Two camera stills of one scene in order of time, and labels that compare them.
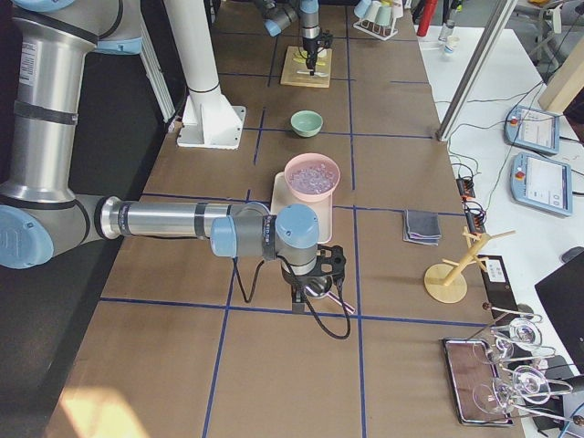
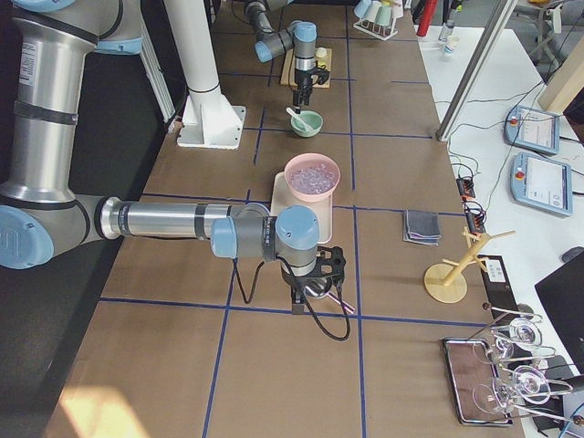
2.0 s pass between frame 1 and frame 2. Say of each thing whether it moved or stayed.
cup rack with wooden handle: stayed
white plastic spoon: moved
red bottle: stayed
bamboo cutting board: stayed
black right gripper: stayed
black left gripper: moved
